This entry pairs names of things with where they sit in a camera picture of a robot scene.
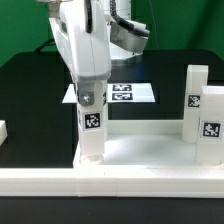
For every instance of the white desk top tray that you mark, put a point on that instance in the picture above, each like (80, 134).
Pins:
(150, 144)

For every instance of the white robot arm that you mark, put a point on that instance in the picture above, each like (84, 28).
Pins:
(53, 9)

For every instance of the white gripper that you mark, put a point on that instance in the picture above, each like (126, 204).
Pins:
(81, 37)

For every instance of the white front fence bar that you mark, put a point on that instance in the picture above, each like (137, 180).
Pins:
(128, 182)

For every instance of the white left fence block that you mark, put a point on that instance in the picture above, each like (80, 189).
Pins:
(3, 131)

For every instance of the white marker base plate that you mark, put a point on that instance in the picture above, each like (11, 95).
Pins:
(130, 92)

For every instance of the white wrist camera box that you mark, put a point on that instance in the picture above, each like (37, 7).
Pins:
(132, 41)

